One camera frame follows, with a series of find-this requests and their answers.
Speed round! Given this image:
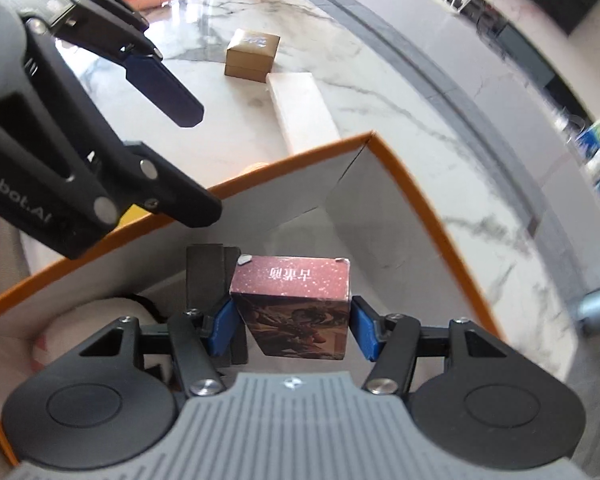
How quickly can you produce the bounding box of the green painting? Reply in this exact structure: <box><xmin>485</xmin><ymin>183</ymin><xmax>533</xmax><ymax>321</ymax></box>
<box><xmin>575</xmin><ymin>112</ymin><xmax>600</xmax><ymax>171</ymax></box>

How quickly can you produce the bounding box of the dark grey box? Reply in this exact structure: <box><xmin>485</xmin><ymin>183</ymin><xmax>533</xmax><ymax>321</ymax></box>
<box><xmin>186</xmin><ymin>244</ymin><xmax>249</xmax><ymax>365</ymax></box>

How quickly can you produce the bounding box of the gold box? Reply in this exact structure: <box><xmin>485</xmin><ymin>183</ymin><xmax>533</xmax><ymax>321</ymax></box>
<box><xmin>224</xmin><ymin>28</ymin><xmax>281</xmax><ymax>81</ymax></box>

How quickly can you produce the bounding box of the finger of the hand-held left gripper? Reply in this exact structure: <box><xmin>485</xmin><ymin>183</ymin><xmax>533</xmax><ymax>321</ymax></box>
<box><xmin>50</xmin><ymin>0</ymin><xmax>205</xmax><ymax>129</ymax></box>
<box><xmin>10</xmin><ymin>17</ymin><xmax>224</xmax><ymax>229</ymax></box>

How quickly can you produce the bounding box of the yellow tape measure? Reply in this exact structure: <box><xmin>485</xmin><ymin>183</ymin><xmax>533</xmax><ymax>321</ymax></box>
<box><xmin>122</xmin><ymin>202</ymin><xmax>153</xmax><ymax>223</ymax></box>

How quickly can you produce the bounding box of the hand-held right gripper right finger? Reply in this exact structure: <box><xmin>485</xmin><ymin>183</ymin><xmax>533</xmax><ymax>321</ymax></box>
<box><xmin>349</xmin><ymin>296</ymin><xmax>511</xmax><ymax>397</ymax></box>

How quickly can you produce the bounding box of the white long box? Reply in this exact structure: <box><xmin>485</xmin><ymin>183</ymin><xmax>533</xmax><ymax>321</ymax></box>
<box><xmin>266</xmin><ymin>72</ymin><xmax>342</xmax><ymax>157</ymax></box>

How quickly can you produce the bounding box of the orange cardboard box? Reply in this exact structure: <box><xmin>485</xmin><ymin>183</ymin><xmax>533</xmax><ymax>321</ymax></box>
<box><xmin>0</xmin><ymin>130</ymin><xmax>506</xmax><ymax>466</ymax></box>

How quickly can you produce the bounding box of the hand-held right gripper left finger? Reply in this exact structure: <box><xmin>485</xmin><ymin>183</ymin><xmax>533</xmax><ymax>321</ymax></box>
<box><xmin>75</xmin><ymin>296</ymin><xmax>237</xmax><ymax>398</ymax></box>

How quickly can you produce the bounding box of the dark red printed card box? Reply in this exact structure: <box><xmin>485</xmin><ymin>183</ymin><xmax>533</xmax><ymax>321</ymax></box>
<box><xmin>230</xmin><ymin>255</ymin><xmax>352</xmax><ymax>362</ymax></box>

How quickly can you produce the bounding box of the marble television console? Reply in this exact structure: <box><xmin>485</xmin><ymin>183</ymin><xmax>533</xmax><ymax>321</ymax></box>
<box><xmin>380</xmin><ymin>0</ymin><xmax>600</xmax><ymax>221</ymax></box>

